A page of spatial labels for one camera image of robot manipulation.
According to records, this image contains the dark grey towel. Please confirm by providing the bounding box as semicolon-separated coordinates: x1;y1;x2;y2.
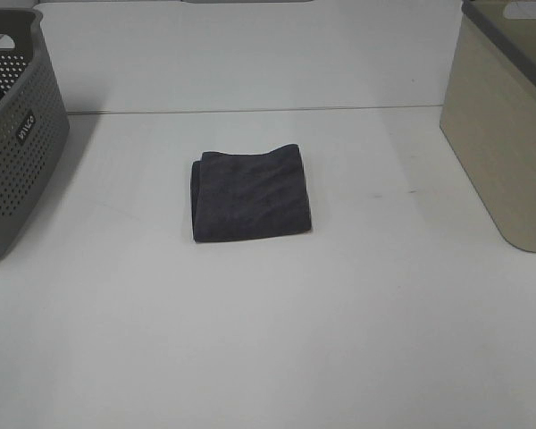
189;144;312;243

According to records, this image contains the beige plastic basket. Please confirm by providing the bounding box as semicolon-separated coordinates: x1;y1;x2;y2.
440;1;536;253

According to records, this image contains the grey perforated plastic basket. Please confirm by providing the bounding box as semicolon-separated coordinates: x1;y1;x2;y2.
0;8;70;259

